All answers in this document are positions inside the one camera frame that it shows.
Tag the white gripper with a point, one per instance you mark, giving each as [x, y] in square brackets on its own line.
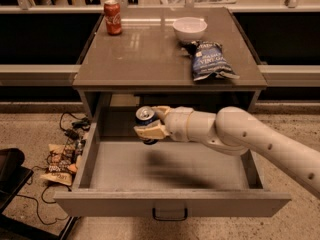
[177, 121]

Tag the blue pepsi can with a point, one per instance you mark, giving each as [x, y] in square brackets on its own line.
[145, 115]

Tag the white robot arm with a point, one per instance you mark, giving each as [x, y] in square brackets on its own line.
[231, 131]

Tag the open grey top drawer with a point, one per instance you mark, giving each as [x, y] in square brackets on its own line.
[119, 176]

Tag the grey cabinet with top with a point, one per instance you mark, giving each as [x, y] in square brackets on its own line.
[146, 57]

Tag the red coca-cola can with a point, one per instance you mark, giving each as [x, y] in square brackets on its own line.
[112, 17]

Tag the blue chip bag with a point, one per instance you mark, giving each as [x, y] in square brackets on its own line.
[208, 60]

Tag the black power adapter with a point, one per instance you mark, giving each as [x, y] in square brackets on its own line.
[72, 134]

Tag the white bowl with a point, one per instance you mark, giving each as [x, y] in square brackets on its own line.
[189, 28]

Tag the black drawer handle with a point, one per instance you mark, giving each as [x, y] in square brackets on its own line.
[170, 216]

